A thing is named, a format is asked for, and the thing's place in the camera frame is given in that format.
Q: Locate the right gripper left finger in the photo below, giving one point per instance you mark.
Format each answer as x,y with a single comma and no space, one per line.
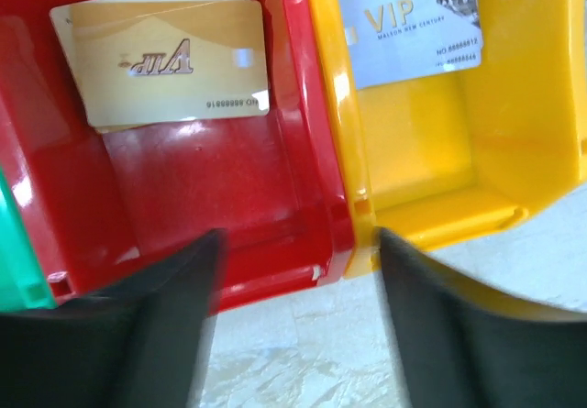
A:
143,341

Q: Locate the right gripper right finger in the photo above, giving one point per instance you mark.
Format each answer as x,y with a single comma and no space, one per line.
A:
463,343

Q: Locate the card in yellow bin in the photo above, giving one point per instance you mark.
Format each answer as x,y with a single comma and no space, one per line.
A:
391,41

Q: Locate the green plastic bin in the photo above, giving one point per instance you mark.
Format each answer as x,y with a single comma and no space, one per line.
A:
23,284

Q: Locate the red plastic bin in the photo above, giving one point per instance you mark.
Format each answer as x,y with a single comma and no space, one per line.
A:
129,128

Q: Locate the yellow plastic bin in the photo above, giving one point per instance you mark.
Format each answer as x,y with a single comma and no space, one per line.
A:
448,158

